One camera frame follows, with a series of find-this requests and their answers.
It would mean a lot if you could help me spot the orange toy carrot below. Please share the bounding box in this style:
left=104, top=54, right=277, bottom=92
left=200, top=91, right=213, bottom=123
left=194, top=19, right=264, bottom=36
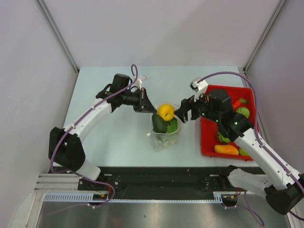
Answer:
left=232, top=98, right=247, bottom=110

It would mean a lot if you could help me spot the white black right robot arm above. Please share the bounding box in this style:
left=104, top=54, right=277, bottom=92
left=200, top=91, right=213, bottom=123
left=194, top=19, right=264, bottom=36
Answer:
left=174, top=89, right=304, bottom=215

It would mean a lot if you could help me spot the green toy split vegetable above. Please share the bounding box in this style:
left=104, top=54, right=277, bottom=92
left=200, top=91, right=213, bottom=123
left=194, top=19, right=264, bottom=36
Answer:
left=217, top=131, right=231, bottom=144

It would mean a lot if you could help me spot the green toy leafy vegetable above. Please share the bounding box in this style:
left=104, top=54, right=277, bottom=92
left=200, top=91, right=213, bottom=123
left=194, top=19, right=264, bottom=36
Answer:
left=166, top=117, right=178, bottom=133

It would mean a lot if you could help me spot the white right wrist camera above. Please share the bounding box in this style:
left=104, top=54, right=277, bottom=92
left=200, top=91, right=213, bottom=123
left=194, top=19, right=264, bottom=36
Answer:
left=190, top=77, right=209, bottom=102

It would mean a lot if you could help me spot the red plastic tray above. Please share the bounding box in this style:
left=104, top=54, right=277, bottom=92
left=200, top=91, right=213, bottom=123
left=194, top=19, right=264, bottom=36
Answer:
left=200, top=85, right=256, bottom=161

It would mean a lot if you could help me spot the yellow orange toy mango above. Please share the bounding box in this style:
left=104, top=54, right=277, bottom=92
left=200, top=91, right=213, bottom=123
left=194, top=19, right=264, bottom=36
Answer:
left=214, top=144, right=239, bottom=155

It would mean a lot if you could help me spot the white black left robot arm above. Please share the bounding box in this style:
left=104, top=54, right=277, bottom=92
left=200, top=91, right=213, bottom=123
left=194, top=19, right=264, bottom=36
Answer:
left=48, top=74, right=157, bottom=190

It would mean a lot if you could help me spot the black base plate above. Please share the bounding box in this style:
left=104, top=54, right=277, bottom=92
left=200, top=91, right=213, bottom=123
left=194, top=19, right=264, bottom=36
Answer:
left=48, top=166, right=247, bottom=207

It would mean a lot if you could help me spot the light green toy pear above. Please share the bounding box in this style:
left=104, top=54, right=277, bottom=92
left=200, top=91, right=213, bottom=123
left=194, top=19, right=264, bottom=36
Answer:
left=238, top=147, right=250, bottom=157

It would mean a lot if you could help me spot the clear polka-dot zip bag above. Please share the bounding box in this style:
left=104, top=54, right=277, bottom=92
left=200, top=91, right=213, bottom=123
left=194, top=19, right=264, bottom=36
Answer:
left=147, top=103, right=183, bottom=150

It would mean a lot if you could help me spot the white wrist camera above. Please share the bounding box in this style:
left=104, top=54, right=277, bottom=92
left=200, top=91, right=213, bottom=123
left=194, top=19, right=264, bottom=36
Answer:
left=190, top=77, right=209, bottom=102
left=134, top=75, right=147, bottom=89

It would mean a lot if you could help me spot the dark green toy avocado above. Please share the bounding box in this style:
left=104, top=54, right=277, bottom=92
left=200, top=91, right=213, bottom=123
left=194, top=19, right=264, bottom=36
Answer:
left=152, top=114, right=167, bottom=133

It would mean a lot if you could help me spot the light green toy cabbage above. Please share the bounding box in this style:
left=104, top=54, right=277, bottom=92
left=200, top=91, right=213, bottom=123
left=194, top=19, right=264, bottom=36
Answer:
left=236, top=107, right=250, bottom=118

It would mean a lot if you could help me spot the yellow toy bell pepper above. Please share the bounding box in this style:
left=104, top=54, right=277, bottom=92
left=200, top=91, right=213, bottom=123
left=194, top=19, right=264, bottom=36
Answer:
left=157, top=104, right=175, bottom=121

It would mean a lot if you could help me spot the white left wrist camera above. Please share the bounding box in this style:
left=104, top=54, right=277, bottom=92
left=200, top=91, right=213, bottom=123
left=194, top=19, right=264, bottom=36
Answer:
left=134, top=75, right=147, bottom=89

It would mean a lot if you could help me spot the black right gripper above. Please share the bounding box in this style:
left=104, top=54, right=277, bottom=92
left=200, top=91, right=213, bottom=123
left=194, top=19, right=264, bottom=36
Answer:
left=173, top=89, right=220, bottom=124

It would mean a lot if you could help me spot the white cable duct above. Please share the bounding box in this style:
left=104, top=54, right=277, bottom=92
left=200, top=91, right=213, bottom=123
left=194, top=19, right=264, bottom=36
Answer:
left=44, top=192, right=94, bottom=202

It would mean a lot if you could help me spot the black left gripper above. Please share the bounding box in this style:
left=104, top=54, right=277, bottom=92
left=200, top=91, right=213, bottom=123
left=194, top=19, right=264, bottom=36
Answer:
left=121, top=88, right=157, bottom=114

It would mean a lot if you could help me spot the aluminium frame rail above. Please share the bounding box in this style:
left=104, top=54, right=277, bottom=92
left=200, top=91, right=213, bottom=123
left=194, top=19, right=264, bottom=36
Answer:
left=33, top=173, right=81, bottom=193

